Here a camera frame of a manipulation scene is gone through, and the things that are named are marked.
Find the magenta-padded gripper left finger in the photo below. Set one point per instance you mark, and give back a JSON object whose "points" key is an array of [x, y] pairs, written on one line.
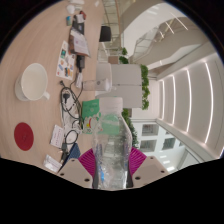
{"points": [[75, 173]]}

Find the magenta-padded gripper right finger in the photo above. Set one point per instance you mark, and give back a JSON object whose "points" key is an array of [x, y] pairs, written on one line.
{"points": [[150, 170]]}

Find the clear plastic water bottle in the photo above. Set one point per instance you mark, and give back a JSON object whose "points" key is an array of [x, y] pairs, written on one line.
{"points": [[111, 160]]}

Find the row of green hedge plants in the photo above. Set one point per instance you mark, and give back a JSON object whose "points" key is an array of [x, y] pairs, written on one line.
{"points": [[131, 128]]}

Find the green tote bag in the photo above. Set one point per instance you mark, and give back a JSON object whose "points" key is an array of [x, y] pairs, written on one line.
{"points": [[90, 113]]}

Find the flat round red coaster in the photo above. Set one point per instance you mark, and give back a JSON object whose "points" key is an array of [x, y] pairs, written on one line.
{"points": [[24, 136]]}

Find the ceiling light strips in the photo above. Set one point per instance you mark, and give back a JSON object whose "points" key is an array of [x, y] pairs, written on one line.
{"points": [[188, 100]]}

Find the white cabinet with plants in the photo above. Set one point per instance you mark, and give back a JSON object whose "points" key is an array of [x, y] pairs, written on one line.
{"points": [[128, 83]]}

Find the white ceramic mug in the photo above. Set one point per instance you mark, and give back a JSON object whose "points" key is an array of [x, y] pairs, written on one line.
{"points": [[33, 81]]}

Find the black power adapter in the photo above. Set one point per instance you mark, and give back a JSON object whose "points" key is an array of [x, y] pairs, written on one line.
{"points": [[80, 63]]}

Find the open paper booklet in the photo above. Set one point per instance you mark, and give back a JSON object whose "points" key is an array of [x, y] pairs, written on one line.
{"points": [[80, 43]]}

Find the white staircase glass railing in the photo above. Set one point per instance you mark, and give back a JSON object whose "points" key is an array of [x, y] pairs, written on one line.
{"points": [[156, 40]]}

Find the black office chair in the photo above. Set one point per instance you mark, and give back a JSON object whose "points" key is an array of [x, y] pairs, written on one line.
{"points": [[105, 34]]}

